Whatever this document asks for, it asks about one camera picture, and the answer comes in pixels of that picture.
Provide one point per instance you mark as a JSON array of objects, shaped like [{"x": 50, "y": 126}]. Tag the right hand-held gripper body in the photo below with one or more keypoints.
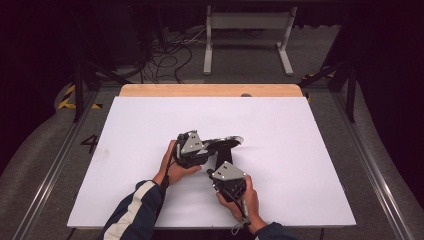
[{"x": 230, "y": 180}]

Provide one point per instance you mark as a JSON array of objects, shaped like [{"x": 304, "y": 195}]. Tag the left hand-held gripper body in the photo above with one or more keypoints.
[{"x": 191, "y": 145}]

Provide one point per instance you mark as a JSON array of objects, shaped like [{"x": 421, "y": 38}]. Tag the oval silver photo frame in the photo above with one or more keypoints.
[{"x": 226, "y": 143}]

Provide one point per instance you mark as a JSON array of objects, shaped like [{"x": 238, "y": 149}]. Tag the person's left hand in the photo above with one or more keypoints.
[{"x": 175, "y": 173}]

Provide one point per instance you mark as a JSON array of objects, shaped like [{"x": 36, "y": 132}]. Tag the person's right hand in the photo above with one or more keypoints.
[{"x": 251, "y": 206}]

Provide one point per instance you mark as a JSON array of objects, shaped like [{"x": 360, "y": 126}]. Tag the dark table grommet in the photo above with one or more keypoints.
[{"x": 246, "y": 95}]

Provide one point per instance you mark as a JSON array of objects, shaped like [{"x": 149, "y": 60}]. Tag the dark equipment box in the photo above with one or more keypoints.
[{"x": 126, "y": 40}]

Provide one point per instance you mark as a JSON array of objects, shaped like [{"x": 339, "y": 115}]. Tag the black metal stand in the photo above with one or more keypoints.
[
  {"x": 350, "y": 96},
  {"x": 78, "y": 93}
]

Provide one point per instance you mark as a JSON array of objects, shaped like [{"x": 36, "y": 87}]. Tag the yellow black hazard tape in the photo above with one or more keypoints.
[
  {"x": 68, "y": 106},
  {"x": 313, "y": 75}
]

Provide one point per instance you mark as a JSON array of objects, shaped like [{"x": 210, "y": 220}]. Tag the black curtain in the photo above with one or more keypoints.
[
  {"x": 393, "y": 83},
  {"x": 30, "y": 66}
]

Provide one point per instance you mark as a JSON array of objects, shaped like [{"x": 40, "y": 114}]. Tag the white metal table frame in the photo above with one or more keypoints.
[{"x": 248, "y": 20}]

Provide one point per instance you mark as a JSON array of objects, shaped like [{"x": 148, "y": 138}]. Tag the aluminium floor rail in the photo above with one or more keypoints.
[
  {"x": 53, "y": 170},
  {"x": 373, "y": 173}
]

